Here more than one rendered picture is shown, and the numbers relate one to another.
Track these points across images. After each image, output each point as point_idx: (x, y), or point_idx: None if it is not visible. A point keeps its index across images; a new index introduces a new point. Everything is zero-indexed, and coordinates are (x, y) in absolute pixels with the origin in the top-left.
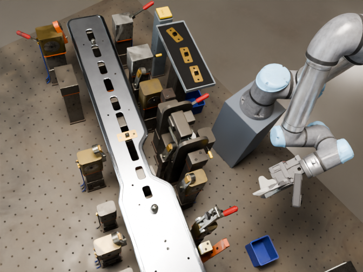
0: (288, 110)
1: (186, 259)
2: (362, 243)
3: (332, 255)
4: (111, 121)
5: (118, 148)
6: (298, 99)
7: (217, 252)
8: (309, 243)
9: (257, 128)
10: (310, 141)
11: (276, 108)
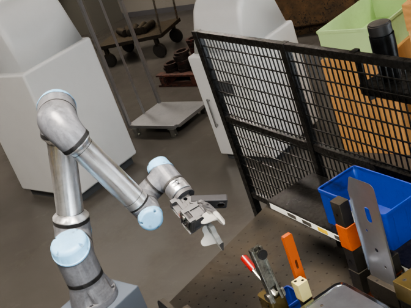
0: (125, 192)
1: (324, 306)
2: (243, 247)
3: None
4: None
5: None
6: (115, 174)
7: (301, 264)
8: (259, 282)
9: (129, 288)
10: (151, 194)
11: None
